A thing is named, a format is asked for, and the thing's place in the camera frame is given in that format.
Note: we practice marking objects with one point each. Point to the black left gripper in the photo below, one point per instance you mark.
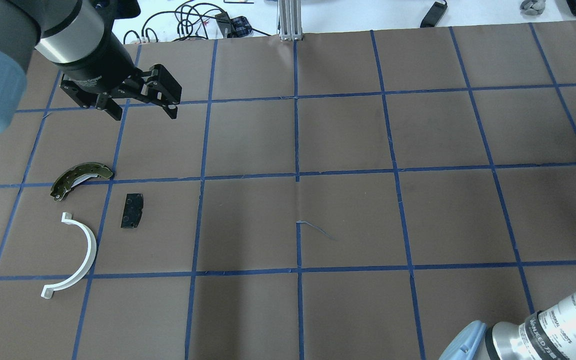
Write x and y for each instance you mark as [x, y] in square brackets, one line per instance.
[97, 66]

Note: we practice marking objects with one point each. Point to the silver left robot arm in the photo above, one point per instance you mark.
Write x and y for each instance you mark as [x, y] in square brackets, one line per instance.
[77, 37]

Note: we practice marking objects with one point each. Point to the green curved brake shoe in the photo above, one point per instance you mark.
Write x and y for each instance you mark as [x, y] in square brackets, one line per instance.
[77, 175]

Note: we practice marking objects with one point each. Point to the black brake pad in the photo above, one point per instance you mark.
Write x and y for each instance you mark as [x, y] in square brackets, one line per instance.
[132, 211]

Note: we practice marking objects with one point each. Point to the black power adapter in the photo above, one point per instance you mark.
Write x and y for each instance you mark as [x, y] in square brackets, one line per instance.
[434, 14]

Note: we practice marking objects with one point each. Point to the aluminium frame post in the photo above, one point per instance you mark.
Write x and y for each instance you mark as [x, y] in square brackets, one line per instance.
[290, 20]

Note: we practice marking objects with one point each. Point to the white curved plastic bracket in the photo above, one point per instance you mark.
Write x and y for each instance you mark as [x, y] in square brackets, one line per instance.
[87, 259]

